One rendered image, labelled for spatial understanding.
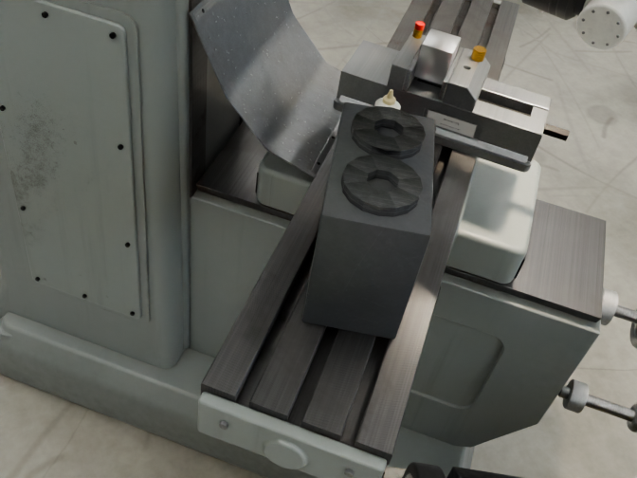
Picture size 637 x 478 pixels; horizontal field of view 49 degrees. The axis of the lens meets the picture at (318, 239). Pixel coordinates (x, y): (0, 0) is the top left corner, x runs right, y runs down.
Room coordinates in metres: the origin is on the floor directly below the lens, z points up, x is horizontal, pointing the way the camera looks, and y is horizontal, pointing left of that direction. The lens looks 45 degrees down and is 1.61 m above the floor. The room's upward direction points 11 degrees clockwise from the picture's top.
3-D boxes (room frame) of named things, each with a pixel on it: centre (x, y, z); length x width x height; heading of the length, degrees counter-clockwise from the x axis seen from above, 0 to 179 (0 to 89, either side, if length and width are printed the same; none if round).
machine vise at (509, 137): (1.04, -0.17, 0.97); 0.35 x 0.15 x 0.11; 76
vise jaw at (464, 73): (1.04, -0.19, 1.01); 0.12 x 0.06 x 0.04; 166
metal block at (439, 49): (1.05, -0.14, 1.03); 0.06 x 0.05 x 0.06; 166
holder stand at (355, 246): (0.65, -0.06, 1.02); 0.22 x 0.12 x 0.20; 0
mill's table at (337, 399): (0.99, -0.13, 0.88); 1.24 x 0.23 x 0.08; 169
